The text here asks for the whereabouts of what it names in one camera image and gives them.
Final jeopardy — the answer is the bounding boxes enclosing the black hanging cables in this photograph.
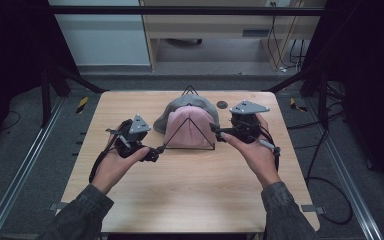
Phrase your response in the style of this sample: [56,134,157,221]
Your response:
[289,39,306,69]

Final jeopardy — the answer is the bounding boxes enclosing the grey beanie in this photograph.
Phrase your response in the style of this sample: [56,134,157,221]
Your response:
[153,93,221,135]

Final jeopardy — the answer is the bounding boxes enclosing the yellow cable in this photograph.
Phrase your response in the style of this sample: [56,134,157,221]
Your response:
[267,0,305,71]

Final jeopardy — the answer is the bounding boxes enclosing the hand-held gripper cable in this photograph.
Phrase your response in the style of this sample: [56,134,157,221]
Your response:
[259,125,282,172]
[89,123,123,184]

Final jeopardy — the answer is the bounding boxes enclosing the dark curtain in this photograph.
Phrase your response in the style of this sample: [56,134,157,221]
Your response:
[301,0,384,201]
[0,0,81,161]

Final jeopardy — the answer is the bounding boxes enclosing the white cabinet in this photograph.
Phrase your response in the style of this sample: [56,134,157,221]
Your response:
[48,0,152,67]

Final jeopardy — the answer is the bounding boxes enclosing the person's left hand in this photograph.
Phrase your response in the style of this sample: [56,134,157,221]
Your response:
[90,133,151,195]

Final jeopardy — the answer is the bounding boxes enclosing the right hand-held gripper cable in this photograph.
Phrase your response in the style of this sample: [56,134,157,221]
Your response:
[259,125,282,172]

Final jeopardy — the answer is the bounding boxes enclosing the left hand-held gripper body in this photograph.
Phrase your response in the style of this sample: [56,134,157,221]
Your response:
[105,113,153,159]

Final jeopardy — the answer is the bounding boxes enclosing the left hand-held gripper cable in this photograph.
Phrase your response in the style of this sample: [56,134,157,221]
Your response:
[89,123,123,184]

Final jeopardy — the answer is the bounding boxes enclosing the yellow-handled tool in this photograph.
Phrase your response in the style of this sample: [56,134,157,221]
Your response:
[289,97,309,113]
[75,96,90,115]

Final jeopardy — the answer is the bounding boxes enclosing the black frame strut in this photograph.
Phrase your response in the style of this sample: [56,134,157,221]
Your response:
[263,64,329,129]
[41,63,109,128]

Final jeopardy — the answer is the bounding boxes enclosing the light wooden desk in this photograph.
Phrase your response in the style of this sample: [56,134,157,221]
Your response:
[139,0,328,73]

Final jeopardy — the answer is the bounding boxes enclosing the person's right hand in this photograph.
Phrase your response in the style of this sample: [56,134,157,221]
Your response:
[219,113,283,189]

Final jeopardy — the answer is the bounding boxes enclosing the aluminium floor rail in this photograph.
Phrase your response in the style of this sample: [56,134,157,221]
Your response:
[316,133,384,240]
[0,96,66,240]

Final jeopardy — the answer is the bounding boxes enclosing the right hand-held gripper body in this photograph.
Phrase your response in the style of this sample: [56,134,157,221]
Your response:
[229,99,270,144]

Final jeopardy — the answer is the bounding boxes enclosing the yellow-handled tool right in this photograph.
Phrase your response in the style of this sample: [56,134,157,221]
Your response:
[289,97,309,113]

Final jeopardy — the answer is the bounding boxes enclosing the pink beanie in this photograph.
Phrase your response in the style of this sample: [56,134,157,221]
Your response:
[163,105,216,149]

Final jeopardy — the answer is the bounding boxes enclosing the black wire rack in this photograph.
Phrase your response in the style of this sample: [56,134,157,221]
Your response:
[163,84,216,151]

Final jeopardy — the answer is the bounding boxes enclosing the black frame crossbar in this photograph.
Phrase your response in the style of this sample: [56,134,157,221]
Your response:
[48,5,328,17]

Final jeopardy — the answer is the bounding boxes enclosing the looped black floor cable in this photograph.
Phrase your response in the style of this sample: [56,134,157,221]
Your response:
[304,126,354,225]

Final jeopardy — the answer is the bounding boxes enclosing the grey table bracket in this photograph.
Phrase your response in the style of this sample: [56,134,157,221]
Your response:
[301,204,326,215]
[48,201,69,213]

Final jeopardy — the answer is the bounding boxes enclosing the yellow-handled tool left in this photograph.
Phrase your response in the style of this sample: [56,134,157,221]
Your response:
[75,96,90,115]

